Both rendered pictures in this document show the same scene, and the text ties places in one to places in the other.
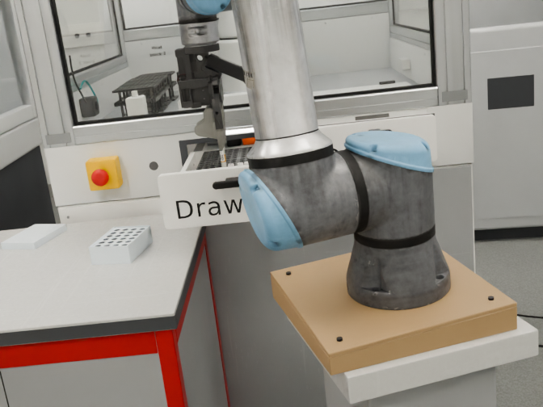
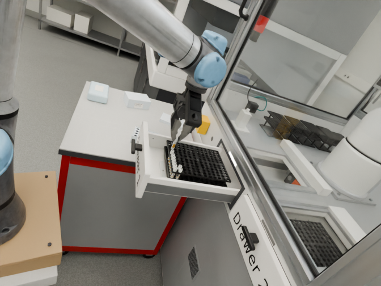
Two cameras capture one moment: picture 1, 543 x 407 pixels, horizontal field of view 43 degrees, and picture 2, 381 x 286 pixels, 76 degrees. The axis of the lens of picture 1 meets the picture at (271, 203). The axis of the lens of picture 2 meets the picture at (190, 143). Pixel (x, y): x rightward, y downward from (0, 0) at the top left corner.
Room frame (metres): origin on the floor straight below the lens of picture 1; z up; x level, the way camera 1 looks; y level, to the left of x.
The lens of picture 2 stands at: (1.13, -0.59, 1.39)
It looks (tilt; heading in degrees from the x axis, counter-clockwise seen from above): 30 degrees down; 64
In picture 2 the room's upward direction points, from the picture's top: 25 degrees clockwise
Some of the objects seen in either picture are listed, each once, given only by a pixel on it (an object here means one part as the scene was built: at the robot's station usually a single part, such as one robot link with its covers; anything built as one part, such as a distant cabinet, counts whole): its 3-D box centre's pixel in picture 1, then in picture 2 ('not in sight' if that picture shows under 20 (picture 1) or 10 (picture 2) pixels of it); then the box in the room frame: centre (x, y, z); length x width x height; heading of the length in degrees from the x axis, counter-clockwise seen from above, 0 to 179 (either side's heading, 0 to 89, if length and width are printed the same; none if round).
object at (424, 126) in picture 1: (374, 144); (253, 244); (1.62, -0.26, 0.87); 0.29 x 0.02 x 0.11; 88
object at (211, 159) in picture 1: (240, 172); (194, 166); (1.51, 0.06, 0.87); 0.22 x 0.18 x 0.06; 178
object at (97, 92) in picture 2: not in sight; (98, 92); (1.13, 0.65, 0.78); 0.15 x 0.10 x 0.04; 90
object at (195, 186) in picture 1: (235, 194); (142, 155); (1.31, 0.07, 0.87); 0.29 x 0.02 x 0.11; 88
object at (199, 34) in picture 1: (199, 34); (198, 78); (1.40, 0.10, 1.18); 0.08 x 0.08 x 0.05
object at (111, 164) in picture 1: (103, 173); (201, 123); (1.62, 0.39, 0.88); 0.07 x 0.05 x 0.07; 88
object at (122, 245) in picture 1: (121, 244); (145, 138); (1.36, 0.32, 0.78); 0.12 x 0.08 x 0.04; 167
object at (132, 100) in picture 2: not in sight; (136, 100); (1.33, 0.65, 0.79); 0.13 x 0.09 x 0.05; 14
